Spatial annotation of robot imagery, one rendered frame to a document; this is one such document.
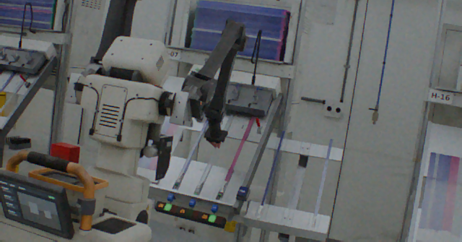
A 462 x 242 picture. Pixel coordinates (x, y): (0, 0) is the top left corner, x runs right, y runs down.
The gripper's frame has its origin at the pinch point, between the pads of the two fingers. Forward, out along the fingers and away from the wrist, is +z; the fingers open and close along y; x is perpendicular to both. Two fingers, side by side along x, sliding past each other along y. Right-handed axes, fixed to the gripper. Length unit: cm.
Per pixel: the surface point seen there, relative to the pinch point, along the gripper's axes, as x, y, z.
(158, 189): 30.5, 18.4, 2.7
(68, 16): -60, 121, -14
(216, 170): 13.2, -4.2, 1.4
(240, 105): -23.4, -3.7, -6.4
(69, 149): 17, 79, 10
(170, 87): -33, 40, 1
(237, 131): -11.9, -5.8, 0.1
